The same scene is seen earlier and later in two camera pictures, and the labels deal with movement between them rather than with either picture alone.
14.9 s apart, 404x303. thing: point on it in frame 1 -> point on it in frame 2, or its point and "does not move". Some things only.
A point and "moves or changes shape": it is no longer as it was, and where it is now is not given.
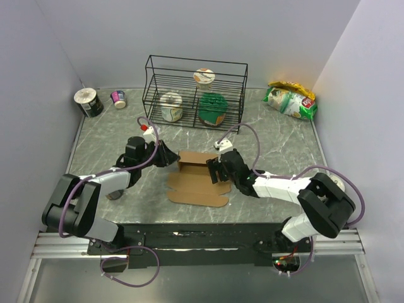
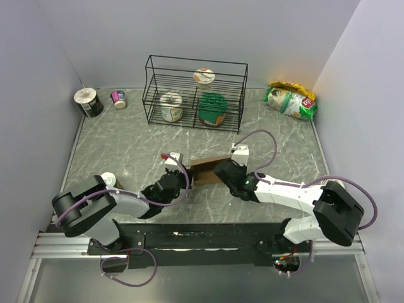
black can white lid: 89,102 does not move
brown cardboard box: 193,183 moves or changes shape
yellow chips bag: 293,86 does not move
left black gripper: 171,156 -> 190,175
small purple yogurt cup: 118,98 does not move
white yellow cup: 172,106 does not move
